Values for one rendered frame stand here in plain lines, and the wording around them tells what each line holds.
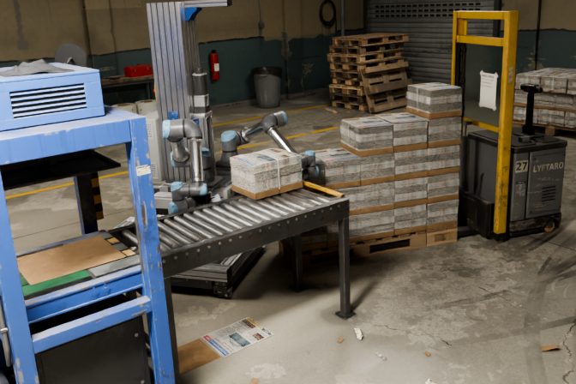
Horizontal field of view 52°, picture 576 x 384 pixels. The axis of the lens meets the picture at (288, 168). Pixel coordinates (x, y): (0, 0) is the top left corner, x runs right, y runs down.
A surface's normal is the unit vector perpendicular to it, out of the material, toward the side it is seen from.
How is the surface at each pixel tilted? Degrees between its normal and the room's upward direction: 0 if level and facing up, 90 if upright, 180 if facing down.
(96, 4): 90
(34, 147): 90
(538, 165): 90
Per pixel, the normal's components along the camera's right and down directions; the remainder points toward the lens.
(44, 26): 0.60, 0.19
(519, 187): 0.29, 0.25
